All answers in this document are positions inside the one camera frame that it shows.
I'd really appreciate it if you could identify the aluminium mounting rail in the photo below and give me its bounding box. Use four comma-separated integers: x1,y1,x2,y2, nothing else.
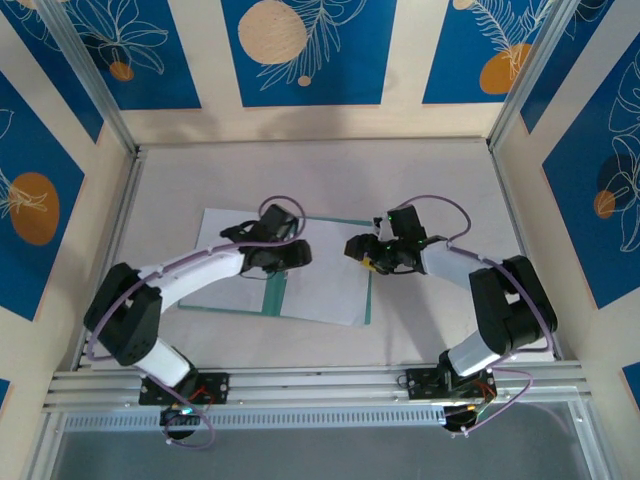
42,360,595,415

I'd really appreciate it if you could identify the slotted grey cable duct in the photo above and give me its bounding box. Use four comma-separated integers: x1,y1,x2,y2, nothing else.
62,403,449,432

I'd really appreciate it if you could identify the blue floral wall panel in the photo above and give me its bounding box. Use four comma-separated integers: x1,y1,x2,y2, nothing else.
62,0,203,112
0,69,87,322
519,0,619,135
542,47,640,310
422,0,559,106
221,0,399,108
0,0,105,145

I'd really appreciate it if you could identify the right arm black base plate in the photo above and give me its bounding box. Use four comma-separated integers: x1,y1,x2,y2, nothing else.
404,366,497,402

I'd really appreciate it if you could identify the small black electronics module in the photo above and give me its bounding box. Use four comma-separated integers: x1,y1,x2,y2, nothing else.
159,407,202,427
443,403,484,432

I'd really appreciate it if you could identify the white paper sheet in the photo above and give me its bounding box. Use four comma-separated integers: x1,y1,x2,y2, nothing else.
179,207,274,315
282,215,372,330

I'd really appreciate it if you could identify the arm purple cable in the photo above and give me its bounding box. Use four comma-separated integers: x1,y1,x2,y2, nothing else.
399,194,557,439
84,194,306,450

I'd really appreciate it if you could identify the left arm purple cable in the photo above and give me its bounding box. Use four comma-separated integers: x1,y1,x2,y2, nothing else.
84,194,306,450

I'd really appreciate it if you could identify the green paper sheet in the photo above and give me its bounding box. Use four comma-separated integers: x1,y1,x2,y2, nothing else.
177,214,375,330

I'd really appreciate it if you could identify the aluminium frame post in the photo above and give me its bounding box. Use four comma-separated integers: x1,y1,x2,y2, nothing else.
485,0,586,154
35,0,141,156

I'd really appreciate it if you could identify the grey lower panel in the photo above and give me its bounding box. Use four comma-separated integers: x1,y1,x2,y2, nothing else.
49,402,594,480

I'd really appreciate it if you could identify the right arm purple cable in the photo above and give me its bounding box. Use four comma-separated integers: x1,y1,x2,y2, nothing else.
399,194,557,439

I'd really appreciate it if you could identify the aluminium side rail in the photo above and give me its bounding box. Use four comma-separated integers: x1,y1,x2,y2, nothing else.
487,139,565,362
69,147,146,374

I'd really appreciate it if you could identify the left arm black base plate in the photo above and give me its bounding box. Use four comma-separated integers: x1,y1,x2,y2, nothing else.
138,370,231,407

